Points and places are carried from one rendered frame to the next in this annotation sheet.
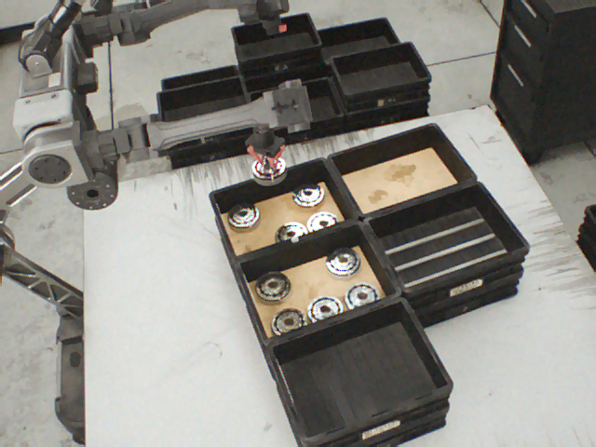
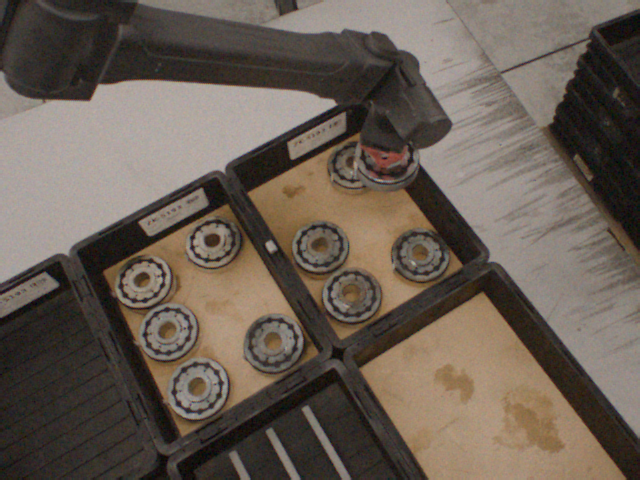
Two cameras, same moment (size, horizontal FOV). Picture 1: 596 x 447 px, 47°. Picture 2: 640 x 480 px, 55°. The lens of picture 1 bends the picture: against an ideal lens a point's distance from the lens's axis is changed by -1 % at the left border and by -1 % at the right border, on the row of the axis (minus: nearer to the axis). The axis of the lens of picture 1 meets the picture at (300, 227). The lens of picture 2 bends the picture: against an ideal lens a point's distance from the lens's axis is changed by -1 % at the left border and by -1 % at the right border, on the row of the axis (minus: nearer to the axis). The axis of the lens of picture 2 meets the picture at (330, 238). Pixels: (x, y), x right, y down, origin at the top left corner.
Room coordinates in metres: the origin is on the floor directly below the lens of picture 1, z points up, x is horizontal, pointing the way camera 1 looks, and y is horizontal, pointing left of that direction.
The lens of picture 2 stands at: (1.32, -0.42, 1.86)
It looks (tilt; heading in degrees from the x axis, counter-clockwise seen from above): 65 degrees down; 79
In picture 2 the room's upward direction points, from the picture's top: 7 degrees counter-clockwise
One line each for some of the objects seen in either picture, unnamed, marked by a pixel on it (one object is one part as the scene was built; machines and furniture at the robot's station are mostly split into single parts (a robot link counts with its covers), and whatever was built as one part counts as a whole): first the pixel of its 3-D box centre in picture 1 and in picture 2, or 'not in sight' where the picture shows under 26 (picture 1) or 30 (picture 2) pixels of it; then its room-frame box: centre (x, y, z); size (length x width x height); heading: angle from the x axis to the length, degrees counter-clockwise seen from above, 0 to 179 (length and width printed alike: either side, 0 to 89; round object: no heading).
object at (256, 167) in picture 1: (268, 167); (387, 154); (1.52, 0.07, 1.03); 0.10 x 0.10 x 0.01
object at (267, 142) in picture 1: (264, 135); (392, 107); (1.52, 0.07, 1.15); 0.10 x 0.07 x 0.07; 53
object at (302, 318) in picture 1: (289, 323); (143, 281); (1.07, 0.06, 0.86); 0.10 x 0.10 x 0.01
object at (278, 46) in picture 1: (280, 74); not in sight; (2.88, 0.00, 0.37); 0.40 x 0.30 x 0.45; 97
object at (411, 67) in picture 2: not in sight; (398, 82); (1.53, 0.06, 1.21); 0.07 x 0.06 x 0.07; 98
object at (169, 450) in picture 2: (316, 279); (195, 300); (1.16, -0.03, 0.92); 0.40 x 0.30 x 0.02; 104
